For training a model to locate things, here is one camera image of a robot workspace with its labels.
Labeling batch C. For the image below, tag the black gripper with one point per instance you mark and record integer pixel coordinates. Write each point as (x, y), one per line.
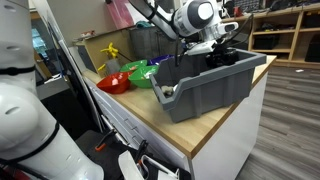
(221, 56)

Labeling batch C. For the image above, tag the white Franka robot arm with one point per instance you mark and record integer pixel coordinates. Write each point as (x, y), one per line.
(26, 126)

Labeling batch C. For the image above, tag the grey plastic bin container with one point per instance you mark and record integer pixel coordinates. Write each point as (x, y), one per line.
(206, 86)

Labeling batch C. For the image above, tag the blue plastic bowl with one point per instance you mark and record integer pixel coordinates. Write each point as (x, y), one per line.
(158, 60)

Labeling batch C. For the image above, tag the large green plastic bowl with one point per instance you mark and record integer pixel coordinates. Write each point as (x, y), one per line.
(141, 78)

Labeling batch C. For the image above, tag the small green plastic bowl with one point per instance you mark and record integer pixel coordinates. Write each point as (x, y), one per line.
(133, 65)

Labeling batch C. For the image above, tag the red plastic bowl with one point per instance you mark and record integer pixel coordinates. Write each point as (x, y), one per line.
(115, 83)

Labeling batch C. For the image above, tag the yellow toy figure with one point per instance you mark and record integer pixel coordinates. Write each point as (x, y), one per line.
(110, 50)

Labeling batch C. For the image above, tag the black storage box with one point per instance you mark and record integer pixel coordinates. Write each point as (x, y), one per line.
(264, 42)

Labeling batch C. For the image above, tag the large wooden shelving unit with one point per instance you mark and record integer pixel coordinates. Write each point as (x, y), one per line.
(286, 40)

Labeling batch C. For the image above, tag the grey fabric bin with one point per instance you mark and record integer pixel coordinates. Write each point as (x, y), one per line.
(146, 41)

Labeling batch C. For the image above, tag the teal cloth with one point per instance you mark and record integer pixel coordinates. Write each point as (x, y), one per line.
(142, 24)

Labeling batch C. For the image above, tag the white drawer cabinet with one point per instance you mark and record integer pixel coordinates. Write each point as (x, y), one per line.
(220, 150)

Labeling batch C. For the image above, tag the silver metal cylinder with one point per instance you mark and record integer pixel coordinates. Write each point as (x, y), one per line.
(113, 66)

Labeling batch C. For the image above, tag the red plastic bag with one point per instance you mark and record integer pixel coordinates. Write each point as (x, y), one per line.
(120, 13)

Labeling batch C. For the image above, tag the orange white patterned item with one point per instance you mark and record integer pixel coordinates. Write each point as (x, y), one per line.
(87, 33)

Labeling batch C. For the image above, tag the black robot table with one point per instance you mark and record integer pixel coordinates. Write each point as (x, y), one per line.
(106, 156)

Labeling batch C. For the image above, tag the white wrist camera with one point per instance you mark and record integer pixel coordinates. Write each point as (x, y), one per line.
(200, 48)

